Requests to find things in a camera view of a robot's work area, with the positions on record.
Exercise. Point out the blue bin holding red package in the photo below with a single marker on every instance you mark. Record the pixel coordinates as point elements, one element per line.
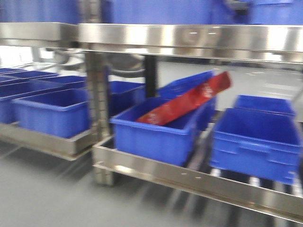
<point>171,143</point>

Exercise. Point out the blue bin behind red package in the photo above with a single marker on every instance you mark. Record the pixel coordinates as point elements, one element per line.
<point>177,88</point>

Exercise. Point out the blue bin left shelf front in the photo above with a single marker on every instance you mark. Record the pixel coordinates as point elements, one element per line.
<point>63,113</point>

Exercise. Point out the blue bin shelf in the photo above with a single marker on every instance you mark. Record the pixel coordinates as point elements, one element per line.
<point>63,113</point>
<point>20,90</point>

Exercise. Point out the large blue crate upper shelf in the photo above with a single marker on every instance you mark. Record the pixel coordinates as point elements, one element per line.
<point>171,12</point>

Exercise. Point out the blue bin centre front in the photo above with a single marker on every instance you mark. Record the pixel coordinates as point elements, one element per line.
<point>259,144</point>

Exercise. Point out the blue bin right rear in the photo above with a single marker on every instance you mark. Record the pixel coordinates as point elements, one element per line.
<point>265,104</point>

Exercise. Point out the blue bin left shelf middle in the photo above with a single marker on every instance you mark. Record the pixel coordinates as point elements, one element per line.
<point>20,90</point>

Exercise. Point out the red foil package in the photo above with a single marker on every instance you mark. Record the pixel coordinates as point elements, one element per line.
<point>187,102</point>

